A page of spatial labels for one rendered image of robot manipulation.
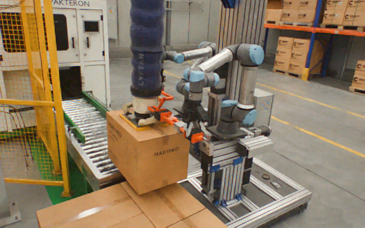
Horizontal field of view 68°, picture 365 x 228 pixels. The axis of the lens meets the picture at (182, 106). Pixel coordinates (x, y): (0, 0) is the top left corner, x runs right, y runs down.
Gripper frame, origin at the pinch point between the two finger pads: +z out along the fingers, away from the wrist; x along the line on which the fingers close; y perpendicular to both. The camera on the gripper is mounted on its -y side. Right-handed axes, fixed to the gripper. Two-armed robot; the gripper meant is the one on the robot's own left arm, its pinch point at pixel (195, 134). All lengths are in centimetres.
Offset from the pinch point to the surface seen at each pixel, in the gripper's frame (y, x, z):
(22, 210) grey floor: 147, 84, 120
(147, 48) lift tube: 49, 5, -42
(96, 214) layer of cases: 43, 45, 66
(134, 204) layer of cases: 39, 19, 66
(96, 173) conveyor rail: 83, 32, 60
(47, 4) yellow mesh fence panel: 147, 46, -67
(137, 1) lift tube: 54, 10, -70
